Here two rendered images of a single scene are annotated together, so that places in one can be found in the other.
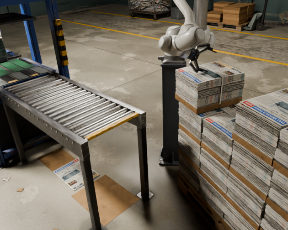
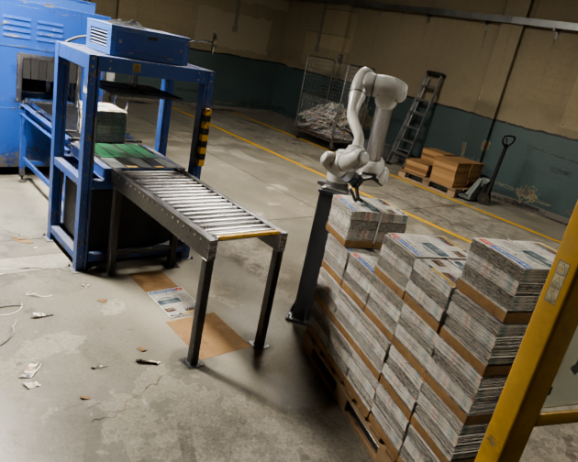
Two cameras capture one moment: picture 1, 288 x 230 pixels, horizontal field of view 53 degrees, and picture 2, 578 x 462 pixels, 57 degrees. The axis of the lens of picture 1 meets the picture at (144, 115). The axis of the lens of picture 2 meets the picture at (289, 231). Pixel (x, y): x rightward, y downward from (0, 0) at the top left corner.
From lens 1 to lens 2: 1.20 m
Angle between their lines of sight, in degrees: 9
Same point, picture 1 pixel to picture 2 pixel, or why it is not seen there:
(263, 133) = (401, 265)
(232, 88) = (390, 229)
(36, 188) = (122, 304)
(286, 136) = (418, 266)
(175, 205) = (294, 363)
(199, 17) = (373, 146)
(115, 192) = (222, 333)
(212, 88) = (368, 222)
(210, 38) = (383, 172)
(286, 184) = (411, 317)
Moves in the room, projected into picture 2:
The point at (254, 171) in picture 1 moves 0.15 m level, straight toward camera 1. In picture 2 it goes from (387, 308) to (377, 319)
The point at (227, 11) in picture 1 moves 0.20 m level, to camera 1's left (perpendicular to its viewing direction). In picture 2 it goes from (440, 164) to (428, 162)
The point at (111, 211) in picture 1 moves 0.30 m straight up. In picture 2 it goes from (213, 348) to (220, 306)
